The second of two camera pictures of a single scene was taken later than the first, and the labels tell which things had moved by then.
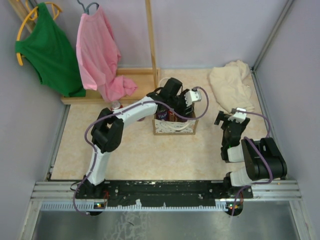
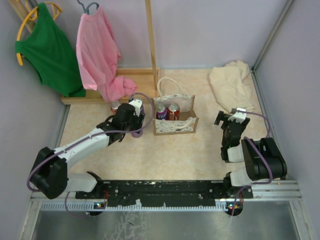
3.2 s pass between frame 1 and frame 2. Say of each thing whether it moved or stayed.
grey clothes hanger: stayed
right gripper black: stayed
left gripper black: moved
